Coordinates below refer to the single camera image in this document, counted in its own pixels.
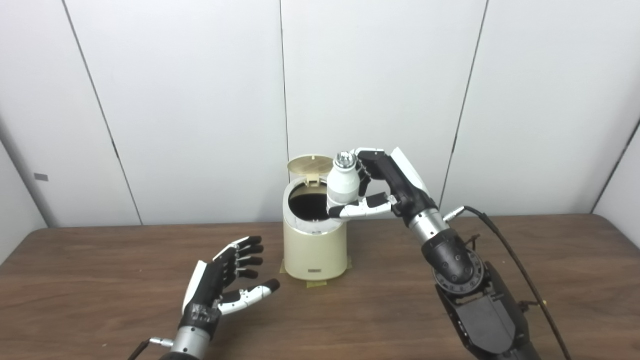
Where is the small white plastic bottle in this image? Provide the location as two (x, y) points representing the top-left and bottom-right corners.
(326, 151), (362, 207)

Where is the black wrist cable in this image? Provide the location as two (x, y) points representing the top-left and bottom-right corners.
(127, 337), (174, 360)
(443, 205), (572, 360)

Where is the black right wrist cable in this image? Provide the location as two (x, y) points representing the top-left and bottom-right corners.
(443, 205), (572, 360)

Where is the cream-colored lidded bin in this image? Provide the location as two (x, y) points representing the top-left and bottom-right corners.
(282, 155), (349, 282)

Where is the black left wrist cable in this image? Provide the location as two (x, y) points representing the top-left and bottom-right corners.
(127, 337), (174, 360)

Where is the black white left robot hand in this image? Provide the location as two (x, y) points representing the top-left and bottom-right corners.
(180, 236), (281, 335)

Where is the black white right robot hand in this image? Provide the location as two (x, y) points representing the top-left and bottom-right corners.
(327, 147), (440, 227)

